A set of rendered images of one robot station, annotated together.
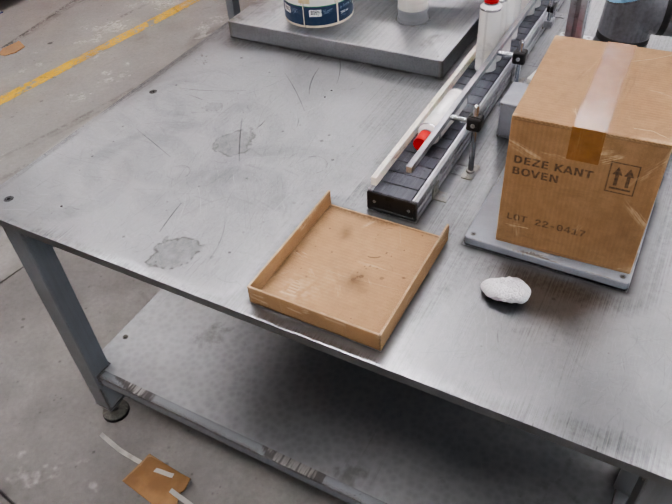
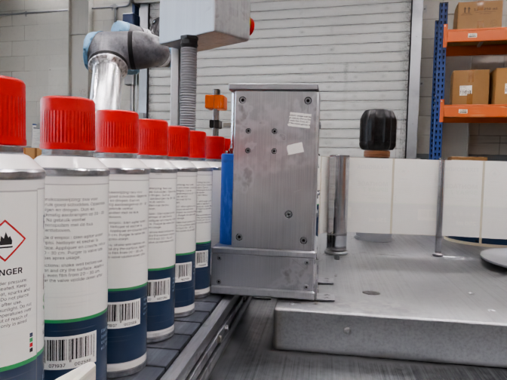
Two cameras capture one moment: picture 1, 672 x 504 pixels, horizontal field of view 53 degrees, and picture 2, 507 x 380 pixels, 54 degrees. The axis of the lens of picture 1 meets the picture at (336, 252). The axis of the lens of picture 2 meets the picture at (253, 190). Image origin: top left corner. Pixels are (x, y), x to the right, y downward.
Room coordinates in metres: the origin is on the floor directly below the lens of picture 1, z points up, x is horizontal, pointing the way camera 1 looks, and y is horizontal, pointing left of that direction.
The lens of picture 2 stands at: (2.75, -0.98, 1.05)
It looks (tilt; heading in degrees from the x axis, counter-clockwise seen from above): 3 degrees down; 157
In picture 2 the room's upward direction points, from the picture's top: 2 degrees clockwise
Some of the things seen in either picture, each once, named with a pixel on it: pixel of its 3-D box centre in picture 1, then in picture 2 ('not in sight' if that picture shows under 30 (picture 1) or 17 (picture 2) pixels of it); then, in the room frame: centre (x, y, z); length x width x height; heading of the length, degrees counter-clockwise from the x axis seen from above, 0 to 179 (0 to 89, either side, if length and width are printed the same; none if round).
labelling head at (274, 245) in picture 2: not in sight; (270, 190); (2.14, -0.69, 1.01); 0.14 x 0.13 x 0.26; 148
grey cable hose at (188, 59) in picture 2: not in sight; (188, 92); (1.82, -0.72, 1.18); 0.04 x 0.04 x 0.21
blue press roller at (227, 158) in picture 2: not in sight; (232, 212); (2.15, -0.75, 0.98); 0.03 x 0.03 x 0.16
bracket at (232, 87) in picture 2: not in sight; (277, 93); (2.15, -0.69, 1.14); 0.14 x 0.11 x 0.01; 148
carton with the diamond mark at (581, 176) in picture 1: (591, 150); not in sight; (0.98, -0.48, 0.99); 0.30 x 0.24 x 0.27; 150
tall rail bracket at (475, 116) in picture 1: (463, 138); not in sight; (1.16, -0.28, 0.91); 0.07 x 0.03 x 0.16; 58
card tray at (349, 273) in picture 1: (352, 262); not in sight; (0.89, -0.03, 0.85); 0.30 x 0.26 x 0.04; 148
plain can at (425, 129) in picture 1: (439, 120); not in sight; (1.24, -0.25, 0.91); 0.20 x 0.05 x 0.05; 147
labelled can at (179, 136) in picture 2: not in sight; (173, 219); (2.21, -0.85, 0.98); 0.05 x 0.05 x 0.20
